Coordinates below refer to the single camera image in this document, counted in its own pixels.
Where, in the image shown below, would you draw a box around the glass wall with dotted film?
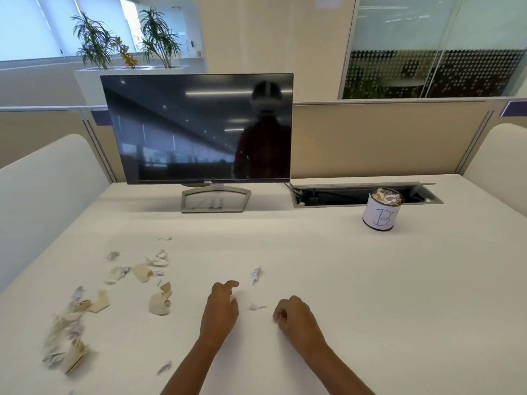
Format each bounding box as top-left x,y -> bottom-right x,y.
338,0 -> 527,100

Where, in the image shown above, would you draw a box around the white window blinds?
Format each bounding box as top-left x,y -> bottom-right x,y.
0,0 -> 137,63

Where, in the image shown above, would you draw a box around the long beige desk divider panel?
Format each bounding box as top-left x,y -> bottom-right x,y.
83,98 -> 495,185

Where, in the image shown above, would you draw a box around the person's left forearm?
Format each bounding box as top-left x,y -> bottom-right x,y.
160,338 -> 226,395

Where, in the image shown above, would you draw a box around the black monitor with silver stand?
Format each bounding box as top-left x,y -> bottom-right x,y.
100,73 -> 295,214

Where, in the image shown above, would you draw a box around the red and yellow leafy plant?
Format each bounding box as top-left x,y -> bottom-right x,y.
114,36 -> 139,70

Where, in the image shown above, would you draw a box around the person's right forearm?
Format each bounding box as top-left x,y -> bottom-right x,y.
294,342 -> 376,395

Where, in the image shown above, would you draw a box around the person's right hand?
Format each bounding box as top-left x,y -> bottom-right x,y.
272,295 -> 329,354

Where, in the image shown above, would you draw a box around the white paper-wrapped mesh cup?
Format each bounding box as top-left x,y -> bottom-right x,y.
362,187 -> 406,233

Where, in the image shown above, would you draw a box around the scattered torn paper scraps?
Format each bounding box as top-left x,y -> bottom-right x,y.
41,236 -> 268,377

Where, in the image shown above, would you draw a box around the green palm plant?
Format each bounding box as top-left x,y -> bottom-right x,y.
138,7 -> 183,69
70,11 -> 120,70

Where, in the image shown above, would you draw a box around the person's left hand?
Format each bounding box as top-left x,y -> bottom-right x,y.
199,280 -> 240,351

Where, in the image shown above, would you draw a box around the short beige desk divider panel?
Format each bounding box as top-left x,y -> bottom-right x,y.
0,106 -> 117,184

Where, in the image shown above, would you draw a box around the grey desk cable tray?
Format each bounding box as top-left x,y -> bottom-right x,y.
284,182 -> 445,209

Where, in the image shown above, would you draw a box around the white rounded side partition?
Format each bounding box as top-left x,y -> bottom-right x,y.
0,133 -> 112,293
461,123 -> 527,199

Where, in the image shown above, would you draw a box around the white planter box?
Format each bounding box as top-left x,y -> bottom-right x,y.
74,64 -> 207,106

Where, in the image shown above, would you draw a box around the crumpled paper wads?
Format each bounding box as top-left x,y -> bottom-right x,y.
372,188 -> 402,205

